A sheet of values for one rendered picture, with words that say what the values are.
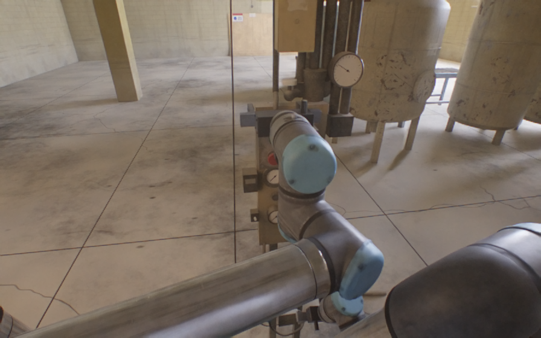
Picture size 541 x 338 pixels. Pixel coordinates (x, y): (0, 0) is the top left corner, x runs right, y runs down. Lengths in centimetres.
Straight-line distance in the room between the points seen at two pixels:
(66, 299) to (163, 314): 245
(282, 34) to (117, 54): 713
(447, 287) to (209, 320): 28
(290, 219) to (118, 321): 30
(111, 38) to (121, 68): 66
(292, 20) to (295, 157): 48
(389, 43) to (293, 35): 307
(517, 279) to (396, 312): 14
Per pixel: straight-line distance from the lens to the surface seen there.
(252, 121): 67
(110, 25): 780
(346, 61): 93
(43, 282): 304
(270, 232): 112
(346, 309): 92
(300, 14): 84
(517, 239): 49
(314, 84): 91
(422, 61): 406
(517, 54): 550
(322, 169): 46
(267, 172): 94
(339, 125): 100
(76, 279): 291
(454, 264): 43
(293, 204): 50
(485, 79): 553
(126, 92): 798
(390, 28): 385
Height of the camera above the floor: 189
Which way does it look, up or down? 29 degrees down
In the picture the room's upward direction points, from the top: straight up
